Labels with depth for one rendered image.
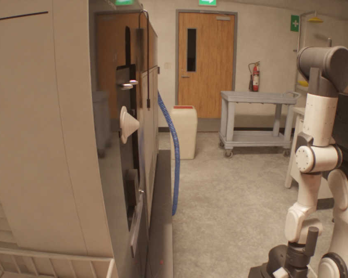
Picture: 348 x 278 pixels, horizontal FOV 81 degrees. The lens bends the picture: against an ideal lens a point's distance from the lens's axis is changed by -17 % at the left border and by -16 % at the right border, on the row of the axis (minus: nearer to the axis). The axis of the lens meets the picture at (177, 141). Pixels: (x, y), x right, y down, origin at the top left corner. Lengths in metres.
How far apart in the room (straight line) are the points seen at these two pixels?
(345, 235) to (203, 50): 3.74
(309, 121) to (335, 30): 4.65
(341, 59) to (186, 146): 2.66
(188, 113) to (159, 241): 2.34
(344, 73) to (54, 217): 0.70
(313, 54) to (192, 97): 3.65
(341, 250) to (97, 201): 0.90
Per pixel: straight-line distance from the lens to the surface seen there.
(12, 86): 0.24
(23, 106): 0.24
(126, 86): 0.36
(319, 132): 0.72
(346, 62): 0.72
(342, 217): 0.93
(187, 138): 3.11
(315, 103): 0.71
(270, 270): 1.48
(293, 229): 0.82
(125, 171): 0.42
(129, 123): 0.39
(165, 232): 0.87
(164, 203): 1.01
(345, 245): 0.98
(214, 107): 4.36
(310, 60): 0.73
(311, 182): 0.77
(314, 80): 0.71
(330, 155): 0.75
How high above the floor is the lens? 1.31
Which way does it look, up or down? 20 degrees down
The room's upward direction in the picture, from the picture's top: 1 degrees clockwise
